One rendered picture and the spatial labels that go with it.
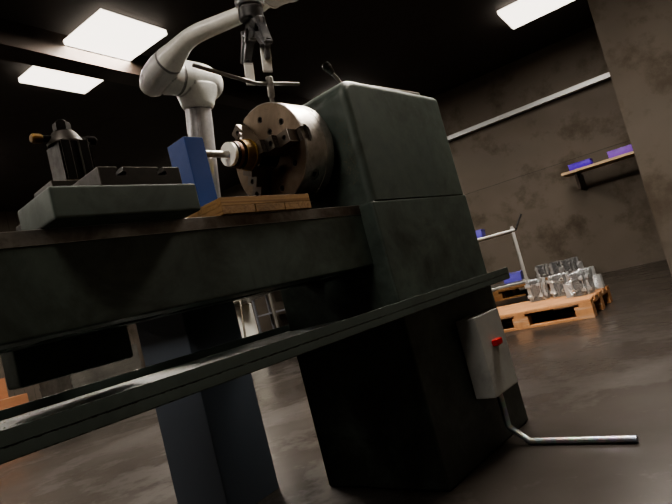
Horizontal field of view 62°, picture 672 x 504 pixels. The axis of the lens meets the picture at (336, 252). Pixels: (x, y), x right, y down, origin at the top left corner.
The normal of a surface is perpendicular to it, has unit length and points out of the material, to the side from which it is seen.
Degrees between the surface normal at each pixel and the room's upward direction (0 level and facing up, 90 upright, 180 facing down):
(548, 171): 90
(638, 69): 90
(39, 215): 90
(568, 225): 90
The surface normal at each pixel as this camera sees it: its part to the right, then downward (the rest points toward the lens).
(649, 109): -0.54, 0.07
